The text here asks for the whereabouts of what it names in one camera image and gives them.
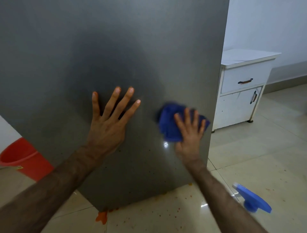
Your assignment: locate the person's right hand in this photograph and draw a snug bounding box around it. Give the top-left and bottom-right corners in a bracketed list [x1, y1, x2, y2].
[174, 108, 207, 165]

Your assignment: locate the blue cleaning cloth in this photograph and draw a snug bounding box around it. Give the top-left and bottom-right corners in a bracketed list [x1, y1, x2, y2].
[156, 102, 211, 142]

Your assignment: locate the white cabinet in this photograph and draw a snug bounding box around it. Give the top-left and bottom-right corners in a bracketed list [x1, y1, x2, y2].
[212, 49, 282, 132]

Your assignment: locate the person's left hand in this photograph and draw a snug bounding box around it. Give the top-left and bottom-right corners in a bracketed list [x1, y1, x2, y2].
[86, 86, 141, 157]

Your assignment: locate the person's left forearm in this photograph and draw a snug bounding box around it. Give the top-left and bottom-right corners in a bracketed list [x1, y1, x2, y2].
[0, 145, 114, 233]

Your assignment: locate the red plastic bucket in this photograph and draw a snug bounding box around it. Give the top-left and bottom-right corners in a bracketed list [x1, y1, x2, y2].
[0, 137, 55, 182]

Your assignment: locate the grey refrigerator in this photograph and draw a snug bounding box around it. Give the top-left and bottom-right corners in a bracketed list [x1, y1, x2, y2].
[0, 0, 230, 212]

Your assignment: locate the person's right forearm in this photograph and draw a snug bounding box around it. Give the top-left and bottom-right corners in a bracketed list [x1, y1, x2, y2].
[183, 158, 267, 233]

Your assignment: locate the blue spray bottle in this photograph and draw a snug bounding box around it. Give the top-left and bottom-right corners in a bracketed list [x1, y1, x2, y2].
[232, 182, 272, 214]

